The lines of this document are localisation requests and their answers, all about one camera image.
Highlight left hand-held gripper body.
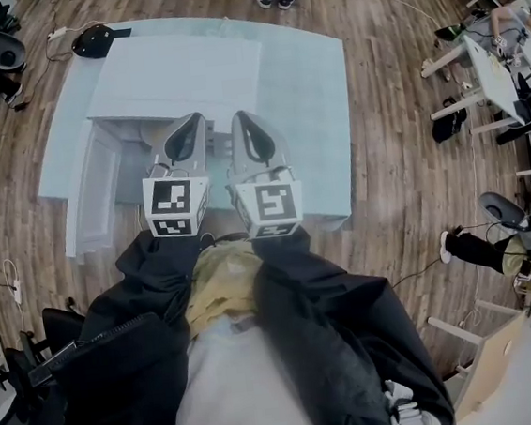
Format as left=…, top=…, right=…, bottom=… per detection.
left=139, top=159, right=216, bottom=242

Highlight person's black jacket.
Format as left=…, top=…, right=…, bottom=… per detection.
left=13, top=198, right=457, bottom=425

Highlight person's yellow trousers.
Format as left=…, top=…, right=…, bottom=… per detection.
left=177, top=239, right=271, bottom=334

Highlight black flat case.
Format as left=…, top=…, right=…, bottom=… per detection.
left=70, top=23, right=136, bottom=63

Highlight white microwave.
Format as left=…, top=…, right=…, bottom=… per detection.
left=42, top=22, right=282, bottom=258

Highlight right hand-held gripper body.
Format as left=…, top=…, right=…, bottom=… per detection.
left=223, top=158, right=308, bottom=242

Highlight light blue table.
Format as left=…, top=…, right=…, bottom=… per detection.
left=20, top=0, right=363, bottom=262

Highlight person's right forearm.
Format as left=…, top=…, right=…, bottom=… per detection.
left=248, top=217, right=402, bottom=350

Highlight light wooden desk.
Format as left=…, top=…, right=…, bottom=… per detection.
left=424, top=291, right=531, bottom=425

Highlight black bag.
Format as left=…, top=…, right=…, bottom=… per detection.
left=429, top=107, right=471, bottom=144

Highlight white long desk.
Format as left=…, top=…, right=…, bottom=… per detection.
left=418, top=26, right=529, bottom=140

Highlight white strap with buckle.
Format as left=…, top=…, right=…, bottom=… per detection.
left=381, top=375, right=440, bottom=425

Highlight person's left forearm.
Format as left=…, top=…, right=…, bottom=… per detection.
left=76, top=222, right=213, bottom=349

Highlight white power adapter with cable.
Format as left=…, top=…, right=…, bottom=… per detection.
left=1, top=257, right=26, bottom=306

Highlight person's grey top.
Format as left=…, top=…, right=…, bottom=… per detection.
left=163, top=312, right=326, bottom=425

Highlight long black floor cable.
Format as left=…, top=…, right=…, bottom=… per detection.
left=387, top=256, right=448, bottom=289

